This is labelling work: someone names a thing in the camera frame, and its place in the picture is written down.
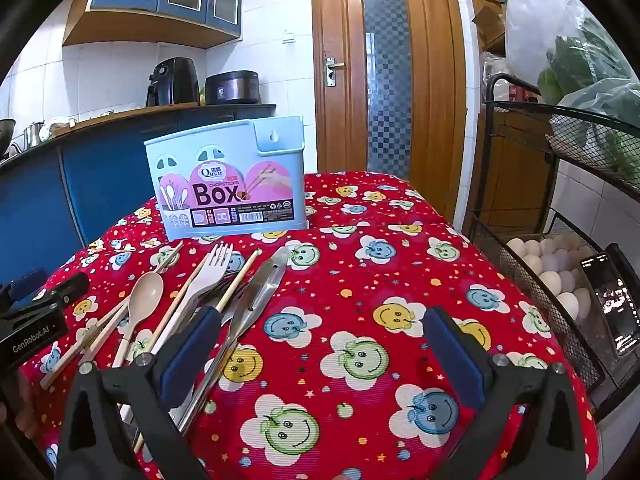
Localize wooden door with glass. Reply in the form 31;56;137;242
310;0;468;221

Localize light blue utensil box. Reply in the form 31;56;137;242
144;116;310;242

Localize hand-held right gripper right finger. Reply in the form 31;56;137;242
422;305;588;480

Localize black smartphone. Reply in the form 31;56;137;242
580;252;640;356

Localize red smiley-flower tablecloth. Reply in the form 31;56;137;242
20;170;601;480

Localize beige spoon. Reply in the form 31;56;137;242
111;272;165;371

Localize steel bowl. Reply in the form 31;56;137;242
0;119;17;157

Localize pile of white eggs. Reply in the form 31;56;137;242
505;235;593;321

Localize blue base cabinet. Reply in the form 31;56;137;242
0;104;277;286

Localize steel pot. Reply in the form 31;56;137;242
22;122;46;148

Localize black air fryer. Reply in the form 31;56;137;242
146;57;201;108

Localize black wire rack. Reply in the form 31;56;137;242
467;72;640;421

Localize dark rice cooker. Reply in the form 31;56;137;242
205;70;262;106

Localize clear bag of vegetables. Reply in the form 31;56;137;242
550;80;640;181

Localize cardboard box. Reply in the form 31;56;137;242
472;2;506;51

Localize stainless steel tongs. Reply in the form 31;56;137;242
177;246;292;433

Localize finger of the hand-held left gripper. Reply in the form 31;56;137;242
0;267;47;306
32;271;91;317

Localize leafy green vegetables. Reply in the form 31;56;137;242
537;17;633;106

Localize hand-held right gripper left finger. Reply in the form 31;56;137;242
57;305;223;480

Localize white plastic bag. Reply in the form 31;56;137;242
502;0;591;81

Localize beige fork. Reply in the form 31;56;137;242
145;242;235;361

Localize wooden side cabinet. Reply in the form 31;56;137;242
472;105;558;233

